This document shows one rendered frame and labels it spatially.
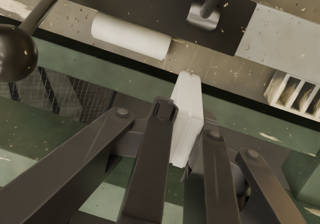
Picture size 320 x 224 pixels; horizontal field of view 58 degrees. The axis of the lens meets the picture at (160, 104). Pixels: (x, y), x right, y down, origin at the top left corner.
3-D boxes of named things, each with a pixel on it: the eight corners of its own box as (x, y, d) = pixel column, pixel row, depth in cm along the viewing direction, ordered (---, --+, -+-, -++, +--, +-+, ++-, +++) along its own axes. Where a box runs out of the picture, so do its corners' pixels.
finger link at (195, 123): (190, 118, 14) (204, 123, 14) (190, 72, 20) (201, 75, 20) (170, 165, 15) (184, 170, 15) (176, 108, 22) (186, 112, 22)
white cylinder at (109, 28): (97, 34, 32) (165, 57, 32) (88, 39, 29) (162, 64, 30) (103, 7, 31) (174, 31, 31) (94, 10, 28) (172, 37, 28)
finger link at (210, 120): (199, 154, 13) (262, 175, 13) (197, 106, 17) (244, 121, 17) (187, 180, 13) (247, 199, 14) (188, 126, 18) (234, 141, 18)
